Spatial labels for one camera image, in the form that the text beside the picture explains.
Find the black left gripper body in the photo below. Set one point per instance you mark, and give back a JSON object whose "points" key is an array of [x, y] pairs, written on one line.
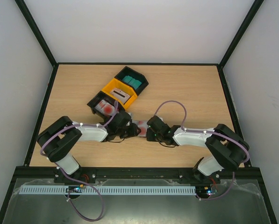
{"points": [[125, 133]]}

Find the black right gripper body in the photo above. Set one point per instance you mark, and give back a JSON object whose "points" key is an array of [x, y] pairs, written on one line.
{"points": [[150, 130]]}

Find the brown leather card holder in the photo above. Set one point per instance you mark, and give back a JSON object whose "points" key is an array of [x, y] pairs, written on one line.
{"points": [[136, 121]]}

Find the black bin with red cards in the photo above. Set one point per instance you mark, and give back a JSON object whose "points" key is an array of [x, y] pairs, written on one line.
{"points": [[102, 96]]}

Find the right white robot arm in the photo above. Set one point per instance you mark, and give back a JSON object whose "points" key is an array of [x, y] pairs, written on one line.
{"points": [[228, 150]]}

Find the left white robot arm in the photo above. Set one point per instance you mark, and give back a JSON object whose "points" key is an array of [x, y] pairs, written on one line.
{"points": [[58, 139]]}

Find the stack of red-white cards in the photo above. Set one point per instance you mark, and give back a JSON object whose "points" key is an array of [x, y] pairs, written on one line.
{"points": [[105, 108]]}

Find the stack of white cards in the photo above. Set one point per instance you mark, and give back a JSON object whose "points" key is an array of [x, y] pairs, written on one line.
{"points": [[120, 95]]}

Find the stack of teal cards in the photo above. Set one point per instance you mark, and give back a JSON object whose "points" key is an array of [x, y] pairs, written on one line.
{"points": [[132, 81]]}

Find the black bin with teal cards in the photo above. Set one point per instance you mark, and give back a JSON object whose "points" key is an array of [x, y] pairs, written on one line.
{"points": [[127, 71]]}

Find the yellow plastic bin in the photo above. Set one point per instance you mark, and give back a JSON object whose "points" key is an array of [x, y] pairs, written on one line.
{"points": [[114, 83]]}

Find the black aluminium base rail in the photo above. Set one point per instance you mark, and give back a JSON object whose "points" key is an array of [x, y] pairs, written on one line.
{"points": [[91, 175]]}

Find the black cage frame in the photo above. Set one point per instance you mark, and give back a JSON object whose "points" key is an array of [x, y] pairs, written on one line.
{"points": [[248, 169]]}

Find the light blue slotted cable duct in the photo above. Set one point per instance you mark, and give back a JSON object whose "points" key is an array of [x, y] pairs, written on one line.
{"points": [[109, 190]]}

